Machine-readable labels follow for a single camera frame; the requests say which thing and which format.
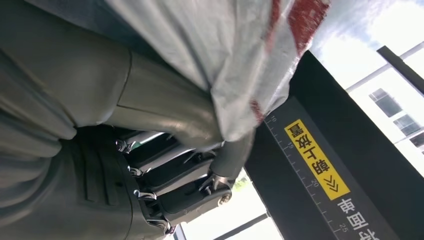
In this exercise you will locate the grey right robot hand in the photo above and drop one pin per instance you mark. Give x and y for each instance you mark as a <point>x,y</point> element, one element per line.
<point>99,82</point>

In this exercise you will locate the black inbound scanner machine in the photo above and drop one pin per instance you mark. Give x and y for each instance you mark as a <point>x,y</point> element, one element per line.
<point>364,159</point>

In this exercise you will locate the yellow and grey ruler label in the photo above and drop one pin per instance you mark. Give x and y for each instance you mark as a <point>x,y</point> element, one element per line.
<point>314,159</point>

